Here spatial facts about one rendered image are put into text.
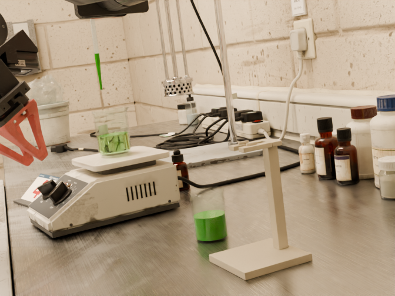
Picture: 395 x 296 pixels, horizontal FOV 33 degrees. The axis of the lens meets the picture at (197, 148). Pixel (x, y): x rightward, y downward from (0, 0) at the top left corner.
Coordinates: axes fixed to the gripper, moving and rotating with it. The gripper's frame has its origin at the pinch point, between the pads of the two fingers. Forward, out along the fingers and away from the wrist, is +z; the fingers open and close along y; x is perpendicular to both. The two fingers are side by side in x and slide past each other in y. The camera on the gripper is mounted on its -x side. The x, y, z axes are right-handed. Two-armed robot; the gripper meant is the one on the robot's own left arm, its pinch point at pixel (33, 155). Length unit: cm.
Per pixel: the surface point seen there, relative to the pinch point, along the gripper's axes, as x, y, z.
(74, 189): -0.7, -1.2, 7.2
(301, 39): -69, -4, 24
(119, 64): -186, 165, 40
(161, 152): -11.4, -8.8, 11.1
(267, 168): 2.2, -35.1, 10.1
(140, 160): -8.4, -7.5, 9.6
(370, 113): -31, -30, 25
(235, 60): -97, 35, 31
